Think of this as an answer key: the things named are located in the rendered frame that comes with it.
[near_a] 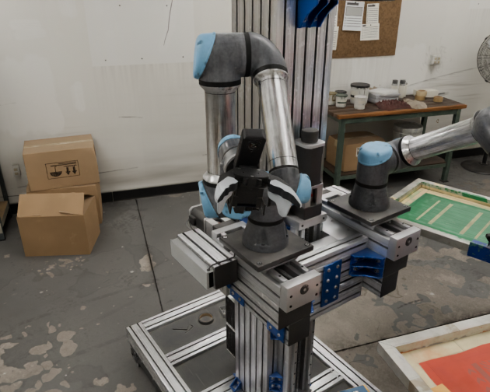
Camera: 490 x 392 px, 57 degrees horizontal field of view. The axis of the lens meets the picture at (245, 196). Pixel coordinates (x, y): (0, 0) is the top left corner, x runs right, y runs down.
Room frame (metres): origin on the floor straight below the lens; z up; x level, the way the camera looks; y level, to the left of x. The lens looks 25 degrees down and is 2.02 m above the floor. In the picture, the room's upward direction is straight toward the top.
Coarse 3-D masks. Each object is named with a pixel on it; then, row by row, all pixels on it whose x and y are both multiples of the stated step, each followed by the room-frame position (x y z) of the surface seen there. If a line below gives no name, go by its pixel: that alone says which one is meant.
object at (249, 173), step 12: (228, 168) 0.90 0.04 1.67; (240, 168) 0.84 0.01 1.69; (252, 168) 0.85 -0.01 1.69; (252, 180) 0.80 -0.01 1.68; (240, 192) 0.80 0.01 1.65; (252, 192) 0.80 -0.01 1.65; (228, 204) 0.83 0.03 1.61; (240, 204) 0.81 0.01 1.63; (252, 204) 0.80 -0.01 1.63; (264, 204) 0.81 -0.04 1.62
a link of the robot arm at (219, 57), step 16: (208, 48) 1.21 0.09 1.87; (224, 48) 1.22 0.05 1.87; (240, 48) 1.23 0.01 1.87; (208, 64) 1.21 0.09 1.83; (224, 64) 1.21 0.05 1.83; (240, 64) 1.22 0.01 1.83; (208, 80) 1.22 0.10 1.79; (224, 80) 1.21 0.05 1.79; (240, 80) 1.26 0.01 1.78; (208, 96) 1.24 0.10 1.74; (224, 96) 1.23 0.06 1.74; (208, 112) 1.24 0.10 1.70; (224, 112) 1.23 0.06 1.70; (208, 128) 1.24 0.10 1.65; (224, 128) 1.23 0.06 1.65; (208, 144) 1.24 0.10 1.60; (208, 160) 1.25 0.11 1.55; (208, 176) 1.24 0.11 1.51; (208, 192) 1.22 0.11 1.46; (208, 208) 1.21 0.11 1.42
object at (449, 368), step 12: (480, 348) 1.12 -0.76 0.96; (432, 360) 1.07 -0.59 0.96; (444, 360) 1.07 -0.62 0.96; (456, 360) 1.07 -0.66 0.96; (468, 360) 1.07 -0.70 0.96; (480, 360) 1.07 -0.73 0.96; (432, 372) 1.03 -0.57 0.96; (444, 372) 1.03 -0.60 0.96; (456, 372) 1.03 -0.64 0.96; (444, 384) 0.98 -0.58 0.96; (456, 384) 0.98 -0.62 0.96; (468, 384) 0.98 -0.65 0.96
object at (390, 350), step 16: (464, 320) 1.22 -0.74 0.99; (480, 320) 1.22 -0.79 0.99; (400, 336) 1.14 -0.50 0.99; (416, 336) 1.14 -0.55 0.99; (432, 336) 1.14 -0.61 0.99; (448, 336) 1.16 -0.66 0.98; (464, 336) 1.18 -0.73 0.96; (384, 352) 1.08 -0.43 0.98; (400, 352) 1.10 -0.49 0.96; (400, 368) 1.01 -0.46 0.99; (416, 384) 0.95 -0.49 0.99
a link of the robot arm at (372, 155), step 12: (372, 144) 1.60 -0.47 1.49; (384, 144) 1.59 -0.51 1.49; (360, 156) 1.56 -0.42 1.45; (372, 156) 1.52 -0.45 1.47; (384, 156) 1.52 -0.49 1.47; (396, 156) 1.57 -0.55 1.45; (360, 168) 1.55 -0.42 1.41; (372, 168) 1.52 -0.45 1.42; (384, 168) 1.52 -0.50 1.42; (396, 168) 1.57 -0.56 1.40; (360, 180) 1.54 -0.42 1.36; (372, 180) 1.52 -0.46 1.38; (384, 180) 1.53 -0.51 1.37
